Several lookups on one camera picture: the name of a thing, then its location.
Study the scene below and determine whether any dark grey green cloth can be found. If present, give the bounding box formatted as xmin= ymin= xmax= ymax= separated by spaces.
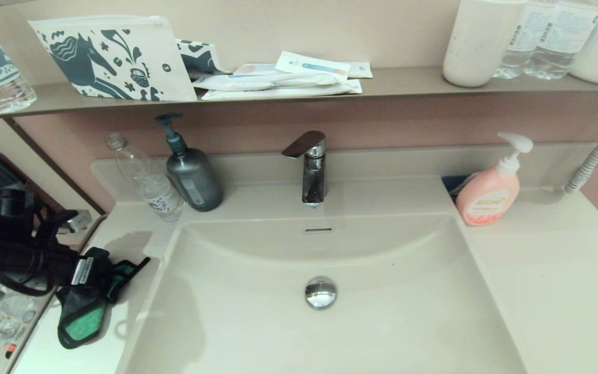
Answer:
xmin=57 ymin=247 xmax=152 ymax=349

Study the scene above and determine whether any chrome sink faucet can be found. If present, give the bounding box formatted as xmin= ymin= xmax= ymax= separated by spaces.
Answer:
xmin=281 ymin=130 xmax=327 ymax=207

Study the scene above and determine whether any white ceramic sink basin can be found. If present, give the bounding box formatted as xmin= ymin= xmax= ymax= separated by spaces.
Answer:
xmin=117 ymin=213 xmax=528 ymax=374

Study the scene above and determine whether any plastic wrapped bottle pack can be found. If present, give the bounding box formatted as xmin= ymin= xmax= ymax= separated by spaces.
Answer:
xmin=0 ymin=283 xmax=57 ymax=350

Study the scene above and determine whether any clear empty plastic bottle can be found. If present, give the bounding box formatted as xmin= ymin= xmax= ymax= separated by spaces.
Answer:
xmin=105 ymin=133 xmax=185 ymax=222

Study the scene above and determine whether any dark grey pump bottle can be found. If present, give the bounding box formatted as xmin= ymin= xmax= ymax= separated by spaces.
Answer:
xmin=155 ymin=113 xmax=224 ymax=212

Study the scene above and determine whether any white horse print pouch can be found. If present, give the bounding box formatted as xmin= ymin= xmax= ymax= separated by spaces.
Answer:
xmin=29 ymin=15 xmax=198 ymax=102

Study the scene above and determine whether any chrome drain stopper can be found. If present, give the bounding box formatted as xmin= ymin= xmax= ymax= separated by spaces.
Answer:
xmin=305 ymin=276 xmax=337 ymax=310

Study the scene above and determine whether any small blue print pouch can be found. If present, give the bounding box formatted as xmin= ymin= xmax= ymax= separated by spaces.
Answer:
xmin=176 ymin=39 xmax=231 ymax=80

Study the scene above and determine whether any long white packet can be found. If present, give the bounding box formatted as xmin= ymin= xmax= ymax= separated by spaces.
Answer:
xmin=193 ymin=72 xmax=348 ymax=92
xmin=202 ymin=80 xmax=363 ymax=101

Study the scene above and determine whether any peach white packet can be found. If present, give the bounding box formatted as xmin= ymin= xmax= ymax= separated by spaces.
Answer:
xmin=234 ymin=63 xmax=283 ymax=77

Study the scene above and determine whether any white packet blue stripe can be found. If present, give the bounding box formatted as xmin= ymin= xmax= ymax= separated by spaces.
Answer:
xmin=276 ymin=51 xmax=352 ymax=79

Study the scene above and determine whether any pink soap pump bottle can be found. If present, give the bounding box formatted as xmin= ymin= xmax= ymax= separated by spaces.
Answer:
xmin=456 ymin=132 xmax=534 ymax=226

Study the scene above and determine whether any tall white tumbler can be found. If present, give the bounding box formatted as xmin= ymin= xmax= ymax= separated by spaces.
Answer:
xmin=443 ymin=0 xmax=529 ymax=88

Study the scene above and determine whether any clear water bottle white label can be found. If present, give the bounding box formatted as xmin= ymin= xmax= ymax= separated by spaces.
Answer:
xmin=524 ymin=0 xmax=598 ymax=81
xmin=493 ymin=0 xmax=543 ymax=79

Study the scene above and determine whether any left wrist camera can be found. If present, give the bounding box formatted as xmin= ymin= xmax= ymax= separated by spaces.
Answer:
xmin=56 ymin=209 xmax=93 ymax=235

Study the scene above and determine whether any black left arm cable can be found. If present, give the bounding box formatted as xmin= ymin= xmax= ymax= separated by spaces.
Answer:
xmin=0 ymin=249 xmax=53 ymax=298

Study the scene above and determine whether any brown wall holder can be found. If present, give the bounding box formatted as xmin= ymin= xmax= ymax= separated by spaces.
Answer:
xmin=0 ymin=151 xmax=89 ymax=234

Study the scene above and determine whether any brown wall shelf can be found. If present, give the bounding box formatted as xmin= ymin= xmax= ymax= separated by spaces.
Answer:
xmin=0 ymin=66 xmax=598 ymax=122

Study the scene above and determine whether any grey corrugated hose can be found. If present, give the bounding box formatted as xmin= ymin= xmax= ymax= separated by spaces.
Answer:
xmin=564 ymin=108 xmax=598 ymax=195

